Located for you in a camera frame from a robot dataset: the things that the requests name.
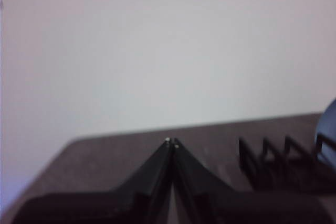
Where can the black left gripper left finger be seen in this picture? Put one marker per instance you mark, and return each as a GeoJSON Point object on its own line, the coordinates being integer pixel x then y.
{"type": "Point", "coordinates": [105, 208]}

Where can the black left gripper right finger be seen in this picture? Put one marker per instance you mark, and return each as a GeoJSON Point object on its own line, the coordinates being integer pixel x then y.
{"type": "Point", "coordinates": [236, 208]}

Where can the black plate rack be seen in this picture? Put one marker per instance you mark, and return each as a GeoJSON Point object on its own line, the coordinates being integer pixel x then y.
{"type": "Point", "coordinates": [283, 171]}

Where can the blue plate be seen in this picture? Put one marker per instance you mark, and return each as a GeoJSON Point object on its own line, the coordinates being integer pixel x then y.
{"type": "Point", "coordinates": [328, 121]}

